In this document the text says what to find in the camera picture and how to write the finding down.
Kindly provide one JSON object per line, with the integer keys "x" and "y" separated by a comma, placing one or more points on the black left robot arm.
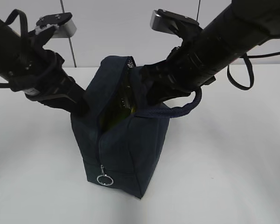
{"x": 15, "y": 37}

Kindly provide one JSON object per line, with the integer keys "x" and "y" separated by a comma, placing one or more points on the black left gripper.
{"x": 39, "y": 74}

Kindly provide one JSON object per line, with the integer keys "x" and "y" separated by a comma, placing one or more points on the navy blue lunch bag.
{"x": 125, "y": 156}

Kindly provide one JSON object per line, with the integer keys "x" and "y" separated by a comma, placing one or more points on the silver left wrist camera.
{"x": 64, "y": 27}

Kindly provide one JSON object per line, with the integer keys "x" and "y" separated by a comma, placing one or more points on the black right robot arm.
{"x": 204, "y": 52}

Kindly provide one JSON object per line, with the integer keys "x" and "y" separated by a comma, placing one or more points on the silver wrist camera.
{"x": 172, "y": 23}
{"x": 64, "y": 27}

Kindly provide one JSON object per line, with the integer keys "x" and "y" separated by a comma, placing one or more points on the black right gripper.
{"x": 180, "y": 74}

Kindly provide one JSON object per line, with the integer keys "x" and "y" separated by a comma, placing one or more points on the green cucumber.
{"x": 121, "y": 106}

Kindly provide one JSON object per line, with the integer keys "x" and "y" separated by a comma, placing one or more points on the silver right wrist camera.
{"x": 172, "y": 23}

